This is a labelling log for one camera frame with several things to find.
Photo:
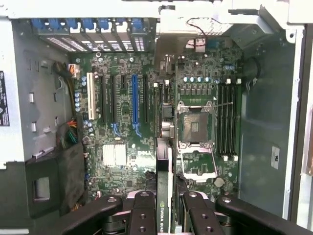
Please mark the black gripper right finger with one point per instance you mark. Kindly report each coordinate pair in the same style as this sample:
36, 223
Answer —
200, 218

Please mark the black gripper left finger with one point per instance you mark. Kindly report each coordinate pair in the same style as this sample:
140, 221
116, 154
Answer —
143, 215

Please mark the round coin cell battery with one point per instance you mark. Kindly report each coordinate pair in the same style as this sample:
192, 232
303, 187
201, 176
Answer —
219, 182

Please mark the metal CPU socket cover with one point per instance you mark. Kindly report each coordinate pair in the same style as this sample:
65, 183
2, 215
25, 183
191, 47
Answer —
199, 164

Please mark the silver chipset heatsink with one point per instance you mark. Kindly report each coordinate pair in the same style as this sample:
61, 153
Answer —
114, 154

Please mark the green Dell motherboard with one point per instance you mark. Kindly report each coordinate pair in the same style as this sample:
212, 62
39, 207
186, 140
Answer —
122, 137

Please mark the metal CPU socket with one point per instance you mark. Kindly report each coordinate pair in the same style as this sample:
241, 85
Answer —
196, 124

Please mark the white printed case label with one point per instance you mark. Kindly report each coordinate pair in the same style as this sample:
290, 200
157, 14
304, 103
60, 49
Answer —
275, 157

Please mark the blue expansion slot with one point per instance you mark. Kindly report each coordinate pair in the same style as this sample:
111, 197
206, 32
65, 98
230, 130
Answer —
135, 102

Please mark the long black expansion slot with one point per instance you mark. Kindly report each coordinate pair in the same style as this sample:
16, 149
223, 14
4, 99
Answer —
113, 98
103, 98
146, 98

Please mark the grey metal PC case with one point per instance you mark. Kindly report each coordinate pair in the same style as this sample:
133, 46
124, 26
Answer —
269, 110

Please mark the white expansion slot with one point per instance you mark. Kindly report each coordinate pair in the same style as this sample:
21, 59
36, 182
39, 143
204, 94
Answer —
91, 98

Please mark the short black expansion slot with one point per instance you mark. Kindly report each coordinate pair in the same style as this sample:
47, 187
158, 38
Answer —
124, 82

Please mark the black printed case label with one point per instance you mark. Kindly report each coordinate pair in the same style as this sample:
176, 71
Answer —
3, 98

